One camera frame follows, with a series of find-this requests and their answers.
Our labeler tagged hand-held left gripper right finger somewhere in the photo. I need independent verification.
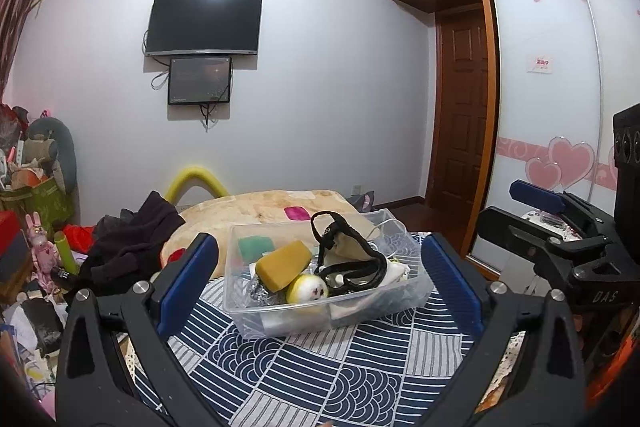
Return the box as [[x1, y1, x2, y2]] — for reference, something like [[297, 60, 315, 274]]
[[421, 233, 587, 427]]

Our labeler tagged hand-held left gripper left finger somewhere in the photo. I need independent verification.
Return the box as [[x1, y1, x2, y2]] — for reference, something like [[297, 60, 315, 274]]
[[54, 232, 236, 427]]

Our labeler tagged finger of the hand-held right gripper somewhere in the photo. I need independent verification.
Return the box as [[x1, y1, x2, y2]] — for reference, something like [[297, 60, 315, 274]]
[[510, 180, 616, 240], [475, 206, 608, 293]]

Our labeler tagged clear plastic storage box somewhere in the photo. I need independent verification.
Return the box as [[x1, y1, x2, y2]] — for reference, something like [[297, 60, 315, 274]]
[[223, 207, 435, 340]]

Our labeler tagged clear plastic wrap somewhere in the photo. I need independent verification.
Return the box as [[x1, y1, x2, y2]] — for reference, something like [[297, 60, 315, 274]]
[[247, 277, 283, 308]]

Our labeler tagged yellow sponge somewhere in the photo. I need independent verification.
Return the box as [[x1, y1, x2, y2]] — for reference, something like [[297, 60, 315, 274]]
[[255, 241, 311, 293]]

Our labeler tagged cream bag with black strap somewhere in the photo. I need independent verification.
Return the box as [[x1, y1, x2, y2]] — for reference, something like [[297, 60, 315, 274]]
[[310, 211, 388, 293]]

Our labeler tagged yellow plush ball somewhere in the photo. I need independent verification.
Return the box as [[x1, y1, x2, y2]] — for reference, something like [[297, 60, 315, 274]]
[[286, 273, 329, 305]]

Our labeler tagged pile of black clothes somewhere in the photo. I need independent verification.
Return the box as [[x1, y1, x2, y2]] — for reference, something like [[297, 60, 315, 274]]
[[75, 191, 187, 298]]

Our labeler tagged white heart-print wardrobe door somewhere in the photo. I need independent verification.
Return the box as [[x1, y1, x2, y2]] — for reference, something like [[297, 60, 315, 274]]
[[467, 0, 640, 278]]

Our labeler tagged green sponge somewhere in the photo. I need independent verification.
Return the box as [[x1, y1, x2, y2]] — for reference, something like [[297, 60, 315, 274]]
[[237, 235, 275, 264]]

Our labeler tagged beige floral pillow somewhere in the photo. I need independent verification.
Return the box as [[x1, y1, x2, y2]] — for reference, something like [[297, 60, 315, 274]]
[[161, 189, 386, 280]]

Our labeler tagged brown wooden door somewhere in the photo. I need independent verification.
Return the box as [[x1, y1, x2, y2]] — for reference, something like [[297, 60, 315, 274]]
[[425, 7, 493, 208]]

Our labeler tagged yellow foam noodle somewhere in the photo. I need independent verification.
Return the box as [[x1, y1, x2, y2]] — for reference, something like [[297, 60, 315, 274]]
[[165, 166, 231, 205]]

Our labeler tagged red cloth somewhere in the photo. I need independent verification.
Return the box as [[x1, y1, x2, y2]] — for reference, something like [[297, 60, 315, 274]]
[[62, 224, 96, 253]]

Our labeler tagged green tube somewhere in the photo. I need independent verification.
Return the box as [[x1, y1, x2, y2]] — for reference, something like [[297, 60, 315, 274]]
[[54, 231, 80, 275]]

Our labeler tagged white and red label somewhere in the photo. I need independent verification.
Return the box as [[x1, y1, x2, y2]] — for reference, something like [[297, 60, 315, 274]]
[[524, 53, 553, 75]]

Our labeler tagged pink bunny toy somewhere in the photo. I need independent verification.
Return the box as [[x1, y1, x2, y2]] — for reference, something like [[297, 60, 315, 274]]
[[25, 213, 63, 293]]

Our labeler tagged navy patterned tablecloth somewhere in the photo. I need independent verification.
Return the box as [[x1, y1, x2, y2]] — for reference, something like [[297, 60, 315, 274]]
[[127, 232, 521, 427]]

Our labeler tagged green cardboard box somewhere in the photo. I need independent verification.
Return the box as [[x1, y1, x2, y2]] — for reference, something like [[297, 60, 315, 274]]
[[0, 177, 76, 233]]

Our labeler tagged red box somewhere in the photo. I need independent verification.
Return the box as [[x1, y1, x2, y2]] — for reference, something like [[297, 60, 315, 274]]
[[0, 212, 23, 248]]

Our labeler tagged brown striped curtain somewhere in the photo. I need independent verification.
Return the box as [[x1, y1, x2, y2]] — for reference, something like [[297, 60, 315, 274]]
[[0, 0, 56, 108]]

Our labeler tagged black hanging cable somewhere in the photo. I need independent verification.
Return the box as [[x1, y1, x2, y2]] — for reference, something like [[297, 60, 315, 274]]
[[199, 103, 221, 130]]

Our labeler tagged small black wall monitor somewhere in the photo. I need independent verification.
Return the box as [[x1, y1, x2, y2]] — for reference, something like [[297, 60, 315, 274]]
[[167, 55, 234, 106]]

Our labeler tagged black wall television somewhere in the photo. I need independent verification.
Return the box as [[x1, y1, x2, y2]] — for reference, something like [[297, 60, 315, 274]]
[[144, 0, 264, 56]]

